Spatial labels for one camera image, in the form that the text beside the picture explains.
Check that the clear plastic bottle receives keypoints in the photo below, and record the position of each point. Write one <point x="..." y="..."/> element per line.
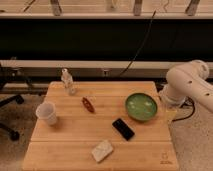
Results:
<point x="67" y="80"/>

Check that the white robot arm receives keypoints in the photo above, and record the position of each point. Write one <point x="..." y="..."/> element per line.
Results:
<point x="188" y="80"/>

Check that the black smartphone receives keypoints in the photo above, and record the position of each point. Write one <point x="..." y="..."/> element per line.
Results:
<point x="126" y="132"/>

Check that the white sponge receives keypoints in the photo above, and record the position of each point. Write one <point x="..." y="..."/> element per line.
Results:
<point x="102" y="150"/>

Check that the green bowl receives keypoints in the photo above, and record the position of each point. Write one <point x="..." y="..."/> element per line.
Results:
<point x="141" y="107"/>

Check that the white plastic cup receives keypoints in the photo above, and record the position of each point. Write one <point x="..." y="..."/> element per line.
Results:
<point x="46" y="111"/>

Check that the black office chair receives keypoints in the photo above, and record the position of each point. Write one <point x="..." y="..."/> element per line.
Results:
<point x="13" y="135"/>

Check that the red chili pepper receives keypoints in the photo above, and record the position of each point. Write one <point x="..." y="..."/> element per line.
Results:
<point x="88" y="105"/>

